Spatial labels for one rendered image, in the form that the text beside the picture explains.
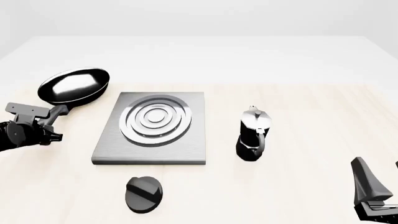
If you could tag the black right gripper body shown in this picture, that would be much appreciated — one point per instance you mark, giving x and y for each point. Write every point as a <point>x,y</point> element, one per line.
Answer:
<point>379,211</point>

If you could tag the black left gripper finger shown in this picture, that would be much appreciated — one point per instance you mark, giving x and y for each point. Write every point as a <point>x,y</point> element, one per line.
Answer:
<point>56,137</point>

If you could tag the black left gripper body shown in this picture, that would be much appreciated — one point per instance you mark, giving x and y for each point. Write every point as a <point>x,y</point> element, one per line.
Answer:
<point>43,135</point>

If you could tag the black frying pan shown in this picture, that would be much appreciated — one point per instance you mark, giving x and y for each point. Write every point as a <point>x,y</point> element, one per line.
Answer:
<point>74,81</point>

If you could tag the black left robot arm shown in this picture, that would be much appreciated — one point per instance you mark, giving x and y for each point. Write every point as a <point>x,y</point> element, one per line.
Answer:
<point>15,136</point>

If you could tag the round black stove knob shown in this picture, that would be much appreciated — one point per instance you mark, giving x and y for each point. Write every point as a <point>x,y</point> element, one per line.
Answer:
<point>143,196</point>

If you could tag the flat grey stove plate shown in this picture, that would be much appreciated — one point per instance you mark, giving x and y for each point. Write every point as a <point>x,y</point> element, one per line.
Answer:
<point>189,130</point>

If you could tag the black and silver moka pot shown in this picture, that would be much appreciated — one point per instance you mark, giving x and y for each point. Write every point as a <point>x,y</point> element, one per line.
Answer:
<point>248,137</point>

